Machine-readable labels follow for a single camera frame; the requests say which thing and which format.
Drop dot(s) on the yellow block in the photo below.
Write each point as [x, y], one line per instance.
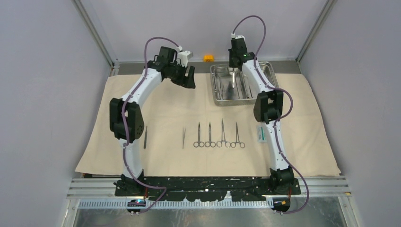
[208, 58]

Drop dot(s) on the curved steel scissors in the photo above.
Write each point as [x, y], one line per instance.
[199, 143]

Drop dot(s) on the steel tweezers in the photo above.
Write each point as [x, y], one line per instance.
[183, 137]

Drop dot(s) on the steel scalpel handle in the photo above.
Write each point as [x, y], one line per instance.
[145, 138]

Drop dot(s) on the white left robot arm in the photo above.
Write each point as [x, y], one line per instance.
[126, 119]

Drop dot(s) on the steel forceps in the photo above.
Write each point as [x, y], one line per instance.
[220, 87]

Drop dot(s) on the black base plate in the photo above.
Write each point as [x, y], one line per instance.
[203, 188]

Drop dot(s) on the cream cloth wrap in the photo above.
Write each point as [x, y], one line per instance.
[169, 108]

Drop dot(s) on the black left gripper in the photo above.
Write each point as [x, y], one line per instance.
[188, 82]

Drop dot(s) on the long steel needle holder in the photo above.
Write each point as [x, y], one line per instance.
[223, 142]

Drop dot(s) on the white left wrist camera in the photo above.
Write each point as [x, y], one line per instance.
[184, 56]

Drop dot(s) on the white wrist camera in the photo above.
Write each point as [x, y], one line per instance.
[235, 37]
[184, 56]

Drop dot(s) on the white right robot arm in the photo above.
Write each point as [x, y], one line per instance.
[267, 111]

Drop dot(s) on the straight steel scissors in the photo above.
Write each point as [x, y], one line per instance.
[210, 143]

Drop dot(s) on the steel mesh instrument tray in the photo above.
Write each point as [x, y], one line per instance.
[239, 88]

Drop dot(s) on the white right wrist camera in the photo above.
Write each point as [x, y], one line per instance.
[235, 37]

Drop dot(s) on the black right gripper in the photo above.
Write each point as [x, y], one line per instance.
[231, 64]

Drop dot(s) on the green white sterile packet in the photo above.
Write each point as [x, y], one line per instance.
[261, 138]

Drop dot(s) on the steel hemostat clamp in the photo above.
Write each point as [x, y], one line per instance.
[237, 141]

